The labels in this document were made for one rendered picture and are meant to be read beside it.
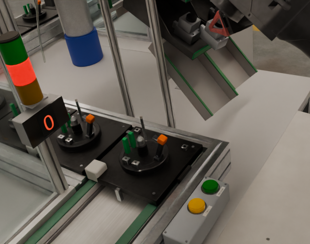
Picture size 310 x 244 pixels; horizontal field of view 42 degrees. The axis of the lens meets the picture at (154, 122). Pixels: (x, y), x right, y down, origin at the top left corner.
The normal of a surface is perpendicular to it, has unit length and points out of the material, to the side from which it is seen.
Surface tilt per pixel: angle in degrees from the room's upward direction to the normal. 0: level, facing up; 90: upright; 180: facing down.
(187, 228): 0
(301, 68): 0
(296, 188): 0
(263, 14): 46
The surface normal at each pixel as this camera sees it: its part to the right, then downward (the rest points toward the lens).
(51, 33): 0.82, 0.21
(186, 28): -0.67, 0.52
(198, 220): -0.16, -0.81
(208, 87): 0.39, -0.35
